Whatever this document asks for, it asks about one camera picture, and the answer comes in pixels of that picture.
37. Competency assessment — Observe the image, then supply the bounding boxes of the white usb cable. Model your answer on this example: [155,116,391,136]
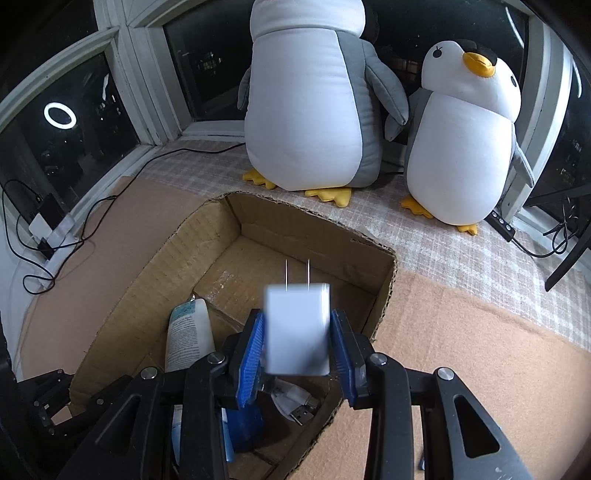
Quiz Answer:
[269,375,321,426]

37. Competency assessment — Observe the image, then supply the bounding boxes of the white wall charger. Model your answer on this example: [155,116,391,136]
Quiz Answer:
[263,267,331,377]

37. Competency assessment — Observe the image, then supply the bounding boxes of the white lotion bottle blue cap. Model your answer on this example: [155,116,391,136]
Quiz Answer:
[164,299,215,373]

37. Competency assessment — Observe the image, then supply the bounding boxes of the cardboard box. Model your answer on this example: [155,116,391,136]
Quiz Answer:
[68,192,399,480]

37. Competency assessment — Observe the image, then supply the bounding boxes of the black usb hub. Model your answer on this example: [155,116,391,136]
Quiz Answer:
[485,210,515,242]

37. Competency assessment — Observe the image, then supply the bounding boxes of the small plush penguin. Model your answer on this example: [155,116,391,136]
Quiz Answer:
[385,40,535,235]

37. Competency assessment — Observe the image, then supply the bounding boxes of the large plush penguin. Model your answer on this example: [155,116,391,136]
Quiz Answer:
[238,1,410,207]

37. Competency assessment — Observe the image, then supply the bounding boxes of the black cable on floor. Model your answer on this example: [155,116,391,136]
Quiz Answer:
[1,142,246,296]

